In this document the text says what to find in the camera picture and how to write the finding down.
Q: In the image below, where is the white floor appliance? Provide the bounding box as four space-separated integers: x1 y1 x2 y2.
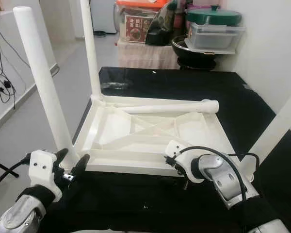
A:
90 0 117 34

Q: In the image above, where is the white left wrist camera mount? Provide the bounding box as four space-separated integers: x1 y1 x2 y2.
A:
28 150 64 202

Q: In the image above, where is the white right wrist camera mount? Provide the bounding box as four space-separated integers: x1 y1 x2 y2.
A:
165 139 204 184

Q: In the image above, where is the orange lid storage box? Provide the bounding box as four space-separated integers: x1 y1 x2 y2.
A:
115 0 168 45

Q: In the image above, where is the black tablecloth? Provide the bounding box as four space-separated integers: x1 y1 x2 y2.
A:
53 67 291 233

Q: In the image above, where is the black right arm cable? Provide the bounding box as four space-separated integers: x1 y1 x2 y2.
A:
175 146 261 195

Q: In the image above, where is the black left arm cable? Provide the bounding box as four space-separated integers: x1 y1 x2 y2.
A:
0 154 32 195

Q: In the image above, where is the dark green bag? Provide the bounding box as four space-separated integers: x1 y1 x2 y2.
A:
145 2 180 47

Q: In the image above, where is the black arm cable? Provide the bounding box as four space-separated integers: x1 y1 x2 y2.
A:
0 154 32 195
175 146 261 195

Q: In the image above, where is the white plastic table leg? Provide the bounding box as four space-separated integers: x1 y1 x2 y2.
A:
240 95 291 183
121 100 220 115
80 0 102 100
13 6 81 168

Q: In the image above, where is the white plastic table top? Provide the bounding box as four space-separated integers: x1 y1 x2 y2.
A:
70 95 238 176

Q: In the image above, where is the green lid clear box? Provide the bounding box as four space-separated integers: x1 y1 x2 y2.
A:
185 6 247 51

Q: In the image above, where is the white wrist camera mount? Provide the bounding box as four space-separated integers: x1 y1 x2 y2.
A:
28 150 64 202
165 139 204 184

